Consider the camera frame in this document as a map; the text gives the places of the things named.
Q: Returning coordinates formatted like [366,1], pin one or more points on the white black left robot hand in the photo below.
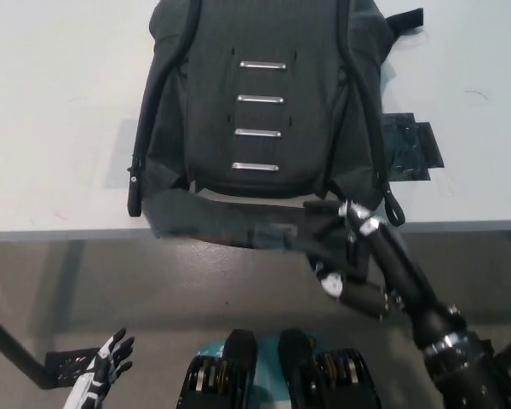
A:
[106,366]

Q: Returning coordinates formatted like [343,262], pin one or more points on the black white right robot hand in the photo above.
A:
[396,272]

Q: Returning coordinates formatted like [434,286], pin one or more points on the dark grey fabric backpack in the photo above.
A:
[260,64]

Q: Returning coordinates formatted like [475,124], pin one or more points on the black perforated foot plate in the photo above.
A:
[68,366]

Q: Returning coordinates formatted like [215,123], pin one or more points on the black tape patch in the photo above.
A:
[413,145]

